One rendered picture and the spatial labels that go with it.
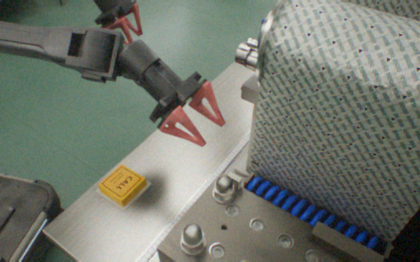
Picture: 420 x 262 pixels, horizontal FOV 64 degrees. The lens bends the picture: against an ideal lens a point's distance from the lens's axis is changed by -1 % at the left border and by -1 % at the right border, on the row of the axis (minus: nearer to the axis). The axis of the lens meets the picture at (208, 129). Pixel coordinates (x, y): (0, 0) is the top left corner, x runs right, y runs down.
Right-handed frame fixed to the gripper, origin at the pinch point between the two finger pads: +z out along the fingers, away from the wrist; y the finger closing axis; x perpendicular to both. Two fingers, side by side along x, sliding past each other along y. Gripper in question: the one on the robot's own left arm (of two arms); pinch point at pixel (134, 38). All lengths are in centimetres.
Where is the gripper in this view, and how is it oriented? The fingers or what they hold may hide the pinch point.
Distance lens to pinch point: 90.8
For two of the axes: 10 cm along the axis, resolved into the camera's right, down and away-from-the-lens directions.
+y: 2.3, -6.9, 6.9
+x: -8.5, 2.1, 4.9
